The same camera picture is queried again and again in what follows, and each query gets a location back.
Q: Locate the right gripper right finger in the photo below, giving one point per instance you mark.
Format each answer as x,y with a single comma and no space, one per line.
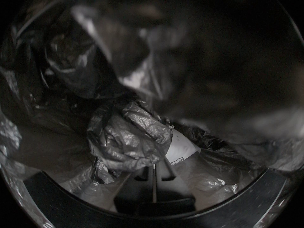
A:
171,191

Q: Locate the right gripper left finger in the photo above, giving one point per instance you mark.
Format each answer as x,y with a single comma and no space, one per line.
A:
140,189

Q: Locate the black plastic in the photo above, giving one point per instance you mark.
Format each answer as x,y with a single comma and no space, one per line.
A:
128,136

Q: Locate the black plastic bag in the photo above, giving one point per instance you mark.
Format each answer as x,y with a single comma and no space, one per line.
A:
71,56

